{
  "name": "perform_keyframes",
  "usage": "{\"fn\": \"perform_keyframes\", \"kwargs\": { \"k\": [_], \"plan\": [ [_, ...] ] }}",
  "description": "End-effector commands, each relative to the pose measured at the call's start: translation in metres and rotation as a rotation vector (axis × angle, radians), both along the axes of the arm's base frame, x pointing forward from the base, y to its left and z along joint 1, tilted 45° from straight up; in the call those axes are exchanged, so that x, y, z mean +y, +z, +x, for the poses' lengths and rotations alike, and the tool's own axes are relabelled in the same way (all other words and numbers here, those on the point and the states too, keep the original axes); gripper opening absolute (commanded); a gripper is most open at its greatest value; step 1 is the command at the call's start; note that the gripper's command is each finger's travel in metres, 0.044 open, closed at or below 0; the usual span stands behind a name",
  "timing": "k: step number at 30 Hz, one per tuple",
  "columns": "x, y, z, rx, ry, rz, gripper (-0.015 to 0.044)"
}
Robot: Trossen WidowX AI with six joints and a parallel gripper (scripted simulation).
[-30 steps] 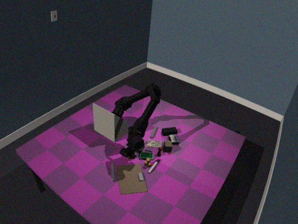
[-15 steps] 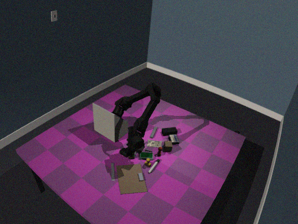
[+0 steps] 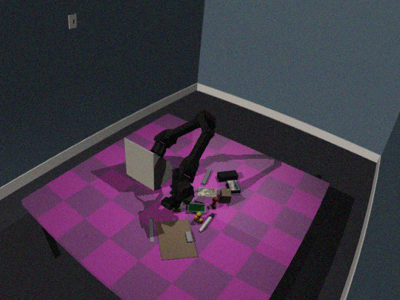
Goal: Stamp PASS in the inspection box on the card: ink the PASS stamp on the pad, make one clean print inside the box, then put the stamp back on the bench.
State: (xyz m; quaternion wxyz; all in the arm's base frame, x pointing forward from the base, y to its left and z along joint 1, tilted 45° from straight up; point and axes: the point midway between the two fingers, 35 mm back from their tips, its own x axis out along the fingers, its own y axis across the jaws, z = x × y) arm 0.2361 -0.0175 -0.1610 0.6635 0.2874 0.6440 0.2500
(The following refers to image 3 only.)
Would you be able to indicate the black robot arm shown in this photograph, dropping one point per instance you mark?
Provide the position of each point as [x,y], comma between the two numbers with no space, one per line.
[189,165]

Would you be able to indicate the light grey flat bar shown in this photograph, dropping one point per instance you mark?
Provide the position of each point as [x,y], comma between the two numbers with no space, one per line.
[151,230]

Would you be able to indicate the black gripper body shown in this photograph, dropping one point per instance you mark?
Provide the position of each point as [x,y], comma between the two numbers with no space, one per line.
[171,202]

